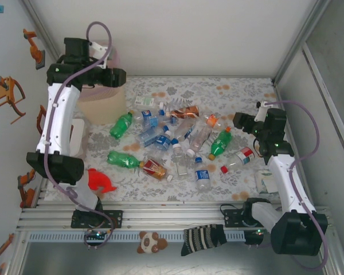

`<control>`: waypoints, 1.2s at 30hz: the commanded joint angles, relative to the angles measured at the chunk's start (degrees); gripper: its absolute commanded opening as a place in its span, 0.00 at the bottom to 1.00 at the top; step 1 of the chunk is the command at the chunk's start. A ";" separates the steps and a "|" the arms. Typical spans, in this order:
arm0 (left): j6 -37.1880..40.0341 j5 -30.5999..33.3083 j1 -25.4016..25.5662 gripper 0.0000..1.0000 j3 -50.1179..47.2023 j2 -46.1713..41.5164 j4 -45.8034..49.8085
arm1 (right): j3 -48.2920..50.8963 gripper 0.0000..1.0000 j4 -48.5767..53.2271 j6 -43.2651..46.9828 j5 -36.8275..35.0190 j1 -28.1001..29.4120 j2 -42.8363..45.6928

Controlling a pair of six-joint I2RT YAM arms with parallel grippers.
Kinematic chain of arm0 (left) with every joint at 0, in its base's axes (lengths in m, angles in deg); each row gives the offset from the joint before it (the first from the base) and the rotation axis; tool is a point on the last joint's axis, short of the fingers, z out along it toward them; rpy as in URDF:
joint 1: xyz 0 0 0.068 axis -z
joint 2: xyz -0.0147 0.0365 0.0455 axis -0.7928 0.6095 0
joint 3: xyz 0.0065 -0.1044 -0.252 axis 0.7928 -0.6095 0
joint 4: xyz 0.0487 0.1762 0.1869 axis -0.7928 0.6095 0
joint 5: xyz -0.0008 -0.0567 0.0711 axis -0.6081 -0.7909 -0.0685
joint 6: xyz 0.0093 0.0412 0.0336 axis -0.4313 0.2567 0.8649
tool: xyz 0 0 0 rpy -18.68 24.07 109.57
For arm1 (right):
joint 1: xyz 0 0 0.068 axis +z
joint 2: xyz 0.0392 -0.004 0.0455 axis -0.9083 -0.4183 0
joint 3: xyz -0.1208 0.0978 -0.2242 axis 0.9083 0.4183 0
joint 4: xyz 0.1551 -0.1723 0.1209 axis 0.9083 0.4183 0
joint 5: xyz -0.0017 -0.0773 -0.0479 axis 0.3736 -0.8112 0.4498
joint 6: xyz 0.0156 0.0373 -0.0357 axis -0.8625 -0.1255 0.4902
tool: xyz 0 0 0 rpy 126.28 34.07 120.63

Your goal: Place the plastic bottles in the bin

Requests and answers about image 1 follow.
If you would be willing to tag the clear bottle green white label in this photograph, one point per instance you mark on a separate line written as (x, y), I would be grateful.
(144, 101)

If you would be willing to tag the bottle red white blue label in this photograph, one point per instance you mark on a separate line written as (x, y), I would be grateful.
(245, 156)

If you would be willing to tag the clear pinkish bottle white cap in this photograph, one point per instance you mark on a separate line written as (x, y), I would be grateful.
(200, 137)

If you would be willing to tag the clear Pepsi bottle blue cap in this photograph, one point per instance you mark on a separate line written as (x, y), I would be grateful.
(145, 113)

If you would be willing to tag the copper brown label bottle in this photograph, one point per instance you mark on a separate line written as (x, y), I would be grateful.
(186, 112)

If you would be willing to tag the clear bottle light blue label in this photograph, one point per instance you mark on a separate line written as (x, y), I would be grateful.
(152, 121)

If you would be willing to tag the clear bottle pale blue label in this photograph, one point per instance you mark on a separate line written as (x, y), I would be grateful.
(149, 137)

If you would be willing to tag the clear bottle blue white label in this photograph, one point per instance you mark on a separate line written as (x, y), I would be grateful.
(202, 175)

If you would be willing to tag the clear square bottle white cap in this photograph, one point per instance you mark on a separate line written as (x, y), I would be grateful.
(180, 163)

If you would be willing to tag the small bottle dark blue label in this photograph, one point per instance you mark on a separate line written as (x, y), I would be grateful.
(162, 141)

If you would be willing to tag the crushed green bottle yellow cap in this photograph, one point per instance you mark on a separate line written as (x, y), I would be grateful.
(123, 159)

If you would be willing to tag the red yellow label tea bottle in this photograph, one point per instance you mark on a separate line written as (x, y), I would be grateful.
(154, 169)

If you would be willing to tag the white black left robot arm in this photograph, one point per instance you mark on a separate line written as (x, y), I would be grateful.
(57, 120)

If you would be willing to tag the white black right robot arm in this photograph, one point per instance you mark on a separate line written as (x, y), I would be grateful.
(289, 183)

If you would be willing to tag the pink plastic bin liner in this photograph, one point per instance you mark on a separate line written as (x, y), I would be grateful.
(114, 57)

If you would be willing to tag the crumpled paper wrapper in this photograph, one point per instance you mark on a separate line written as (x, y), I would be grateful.
(263, 180)

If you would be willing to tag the red plush monster toy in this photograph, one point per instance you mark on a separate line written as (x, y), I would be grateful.
(99, 180)

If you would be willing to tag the small circuit board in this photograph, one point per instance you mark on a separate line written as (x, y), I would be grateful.
(259, 231)
(97, 235)

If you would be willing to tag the floral table mat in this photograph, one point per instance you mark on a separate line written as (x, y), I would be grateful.
(149, 192)

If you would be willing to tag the black white striped sock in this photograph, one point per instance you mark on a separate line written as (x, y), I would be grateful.
(200, 237)

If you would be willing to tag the brown white panda plush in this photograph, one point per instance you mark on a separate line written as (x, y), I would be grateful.
(149, 243)

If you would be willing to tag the aluminium frame post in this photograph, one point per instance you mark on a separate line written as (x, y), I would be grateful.
(299, 43)
(41, 28)

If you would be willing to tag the orange clamp wall model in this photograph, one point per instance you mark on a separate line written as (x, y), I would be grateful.
(41, 117)

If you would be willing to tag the orange gripper wall model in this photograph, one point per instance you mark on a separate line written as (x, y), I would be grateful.
(8, 97)

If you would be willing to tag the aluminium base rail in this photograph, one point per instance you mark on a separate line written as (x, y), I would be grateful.
(175, 217)

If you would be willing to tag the orange curved wall model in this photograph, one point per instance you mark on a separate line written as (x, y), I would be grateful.
(8, 239)

